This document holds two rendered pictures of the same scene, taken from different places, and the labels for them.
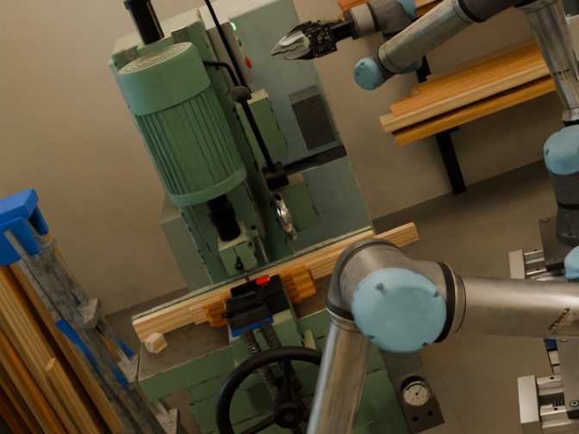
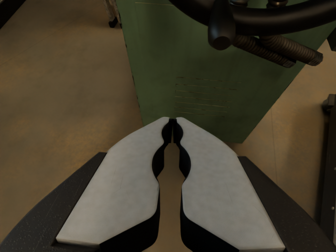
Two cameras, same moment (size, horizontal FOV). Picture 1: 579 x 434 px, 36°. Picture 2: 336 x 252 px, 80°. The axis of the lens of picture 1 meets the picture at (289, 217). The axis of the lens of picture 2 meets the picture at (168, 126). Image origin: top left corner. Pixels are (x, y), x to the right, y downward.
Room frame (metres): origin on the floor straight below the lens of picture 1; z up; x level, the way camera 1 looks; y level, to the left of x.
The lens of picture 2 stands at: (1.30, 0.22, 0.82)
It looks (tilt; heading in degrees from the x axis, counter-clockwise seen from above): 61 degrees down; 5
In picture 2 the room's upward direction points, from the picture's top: straight up
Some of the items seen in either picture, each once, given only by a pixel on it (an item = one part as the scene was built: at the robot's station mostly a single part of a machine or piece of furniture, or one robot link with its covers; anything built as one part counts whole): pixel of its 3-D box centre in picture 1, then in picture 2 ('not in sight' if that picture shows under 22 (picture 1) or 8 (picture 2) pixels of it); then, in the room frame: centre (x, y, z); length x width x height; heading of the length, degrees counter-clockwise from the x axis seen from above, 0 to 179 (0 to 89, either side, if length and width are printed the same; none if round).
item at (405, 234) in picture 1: (304, 273); not in sight; (1.86, 0.02, 0.92); 0.55 x 0.02 x 0.04; 89
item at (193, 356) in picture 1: (269, 331); not in sight; (1.76, 0.13, 0.87); 0.61 x 0.30 x 0.06; 89
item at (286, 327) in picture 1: (265, 331); not in sight; (1.67, 0.14, 0.91); 0.15 x 0.14 x 0.09; 89
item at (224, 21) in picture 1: (228, 52); not in sight; (2.18, -0.01, 1.40); 0.10 x 0.06 x 0.16; 179
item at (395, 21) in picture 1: (392, 10); not in sight; (2.14, -0.42, 1.36); 0.11 x 0.08 x 0.09; 89
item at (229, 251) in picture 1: (238, 249); not in sight; (1.88, 0.14, 1.03); 0.14 x 0.07 x 0.09; 179
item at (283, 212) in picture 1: (284, 216); not in sight; (1.99, 0.01, 1.02); 0.12 x 0.03 x 0.12; 179
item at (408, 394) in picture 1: (415, 393); not in sight; (1.65, -0.12, 0.65); 0.06 x 0.04 x 0.08; 89
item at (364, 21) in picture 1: (361, 22); not in sight; (2.15, -0.34, 1.36); 0.08 x 0.05 x 0.08; 179
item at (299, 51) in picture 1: (292, 55); not in sight; (2.15, -0.15, 1.34); 0.09 x 0.06 x 0.03; 89
